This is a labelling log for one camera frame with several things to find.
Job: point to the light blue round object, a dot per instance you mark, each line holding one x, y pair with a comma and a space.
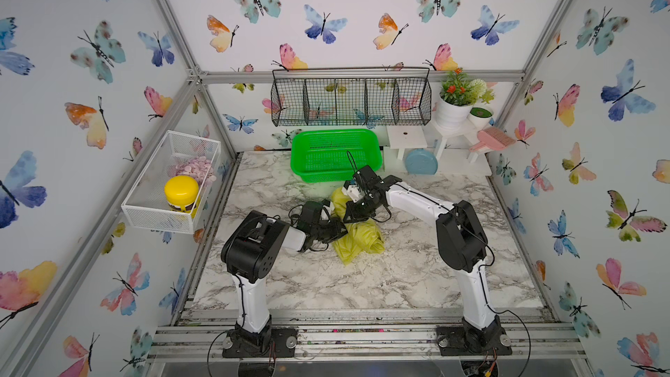
421, 162

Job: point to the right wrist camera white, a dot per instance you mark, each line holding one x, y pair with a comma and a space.
352, 191

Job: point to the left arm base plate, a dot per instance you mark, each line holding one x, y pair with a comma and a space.
260, 343

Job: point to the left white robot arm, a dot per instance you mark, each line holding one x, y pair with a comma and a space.
253, 248

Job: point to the yellow lidded jar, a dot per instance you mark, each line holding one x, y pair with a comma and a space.
181, 193

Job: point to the small white green cup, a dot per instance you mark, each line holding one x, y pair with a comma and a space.
480, 117

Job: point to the black wire wall basket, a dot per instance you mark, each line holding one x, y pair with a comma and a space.
347, 97

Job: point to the yellow-green long pants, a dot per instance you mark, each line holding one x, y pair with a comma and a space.
360, 237

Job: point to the aluminium front rail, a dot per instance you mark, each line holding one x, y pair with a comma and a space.
387, 342

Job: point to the pink artificial flowers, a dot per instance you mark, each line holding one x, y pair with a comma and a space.
199, 168

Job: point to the pink dustpan brush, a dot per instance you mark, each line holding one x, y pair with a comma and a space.
493, 139

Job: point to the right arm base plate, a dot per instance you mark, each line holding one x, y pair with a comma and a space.
467, 340

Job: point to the green plastic basket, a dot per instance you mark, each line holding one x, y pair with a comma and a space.
326, 156

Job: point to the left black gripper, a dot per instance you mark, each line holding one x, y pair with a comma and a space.
335, 224

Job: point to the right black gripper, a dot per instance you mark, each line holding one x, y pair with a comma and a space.
351, 215

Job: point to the potted plant white pot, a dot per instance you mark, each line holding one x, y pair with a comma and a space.
459, 94

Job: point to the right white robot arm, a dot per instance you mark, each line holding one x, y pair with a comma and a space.
461, 241

